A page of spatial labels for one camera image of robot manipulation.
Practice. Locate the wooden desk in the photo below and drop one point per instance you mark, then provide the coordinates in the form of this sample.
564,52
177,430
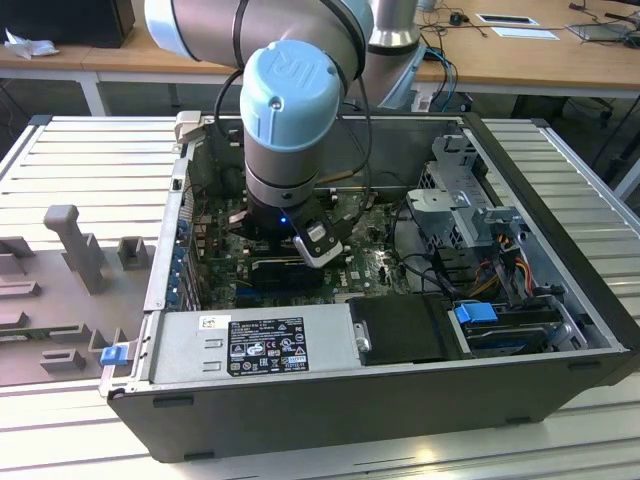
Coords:
100,55

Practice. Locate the black plastic shroud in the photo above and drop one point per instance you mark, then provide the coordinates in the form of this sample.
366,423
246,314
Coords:
400,330

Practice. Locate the silver power supply unit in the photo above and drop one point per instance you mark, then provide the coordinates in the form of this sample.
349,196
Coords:
190,345

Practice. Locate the grey parts rack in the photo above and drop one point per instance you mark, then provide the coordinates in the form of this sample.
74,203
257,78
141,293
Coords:
50,310

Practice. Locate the grey metal drive cage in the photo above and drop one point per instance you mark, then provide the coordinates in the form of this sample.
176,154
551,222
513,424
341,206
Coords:
440,200

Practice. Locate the grey case latch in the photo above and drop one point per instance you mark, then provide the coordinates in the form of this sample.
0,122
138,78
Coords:
189,125

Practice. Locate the blue disk carrier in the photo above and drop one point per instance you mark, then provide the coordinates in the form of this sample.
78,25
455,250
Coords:
475,312

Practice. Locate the black box on desk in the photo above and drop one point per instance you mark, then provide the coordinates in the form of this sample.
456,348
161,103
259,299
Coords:
65,20

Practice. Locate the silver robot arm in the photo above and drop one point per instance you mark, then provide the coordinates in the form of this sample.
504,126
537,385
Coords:
290,100

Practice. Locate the blue case latch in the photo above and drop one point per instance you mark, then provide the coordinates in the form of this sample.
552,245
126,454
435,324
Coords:
112,356

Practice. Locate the black graphics card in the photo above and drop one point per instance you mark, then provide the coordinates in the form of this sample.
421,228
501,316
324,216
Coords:
280,277

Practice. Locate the white paper sheet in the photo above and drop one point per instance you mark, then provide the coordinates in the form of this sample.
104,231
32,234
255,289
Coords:
525,33

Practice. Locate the crumpled white paper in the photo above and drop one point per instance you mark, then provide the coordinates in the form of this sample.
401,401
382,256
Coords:
30,46

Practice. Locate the green motherboard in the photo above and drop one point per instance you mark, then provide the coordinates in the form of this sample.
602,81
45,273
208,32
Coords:
370,260

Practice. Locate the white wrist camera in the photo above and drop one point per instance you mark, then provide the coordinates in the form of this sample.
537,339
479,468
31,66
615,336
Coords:
320,255

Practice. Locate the black open PC case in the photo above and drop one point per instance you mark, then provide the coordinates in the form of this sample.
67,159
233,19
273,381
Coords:
325,415

